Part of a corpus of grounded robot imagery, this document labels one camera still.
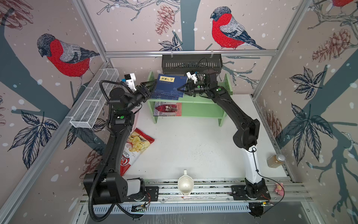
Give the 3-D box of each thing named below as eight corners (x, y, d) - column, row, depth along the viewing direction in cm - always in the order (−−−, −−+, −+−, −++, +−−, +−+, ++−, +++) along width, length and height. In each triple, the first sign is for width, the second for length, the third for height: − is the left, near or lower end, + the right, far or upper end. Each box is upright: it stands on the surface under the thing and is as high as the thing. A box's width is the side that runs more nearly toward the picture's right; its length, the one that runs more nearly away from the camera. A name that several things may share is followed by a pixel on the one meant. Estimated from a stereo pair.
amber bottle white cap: (269, 168, 84) (279, 161, 75) (266, 161, 87) (275, 154, 78) (276, 168, 84) (287, 161, 75) (273, 161, 87) (283, 154, 78)
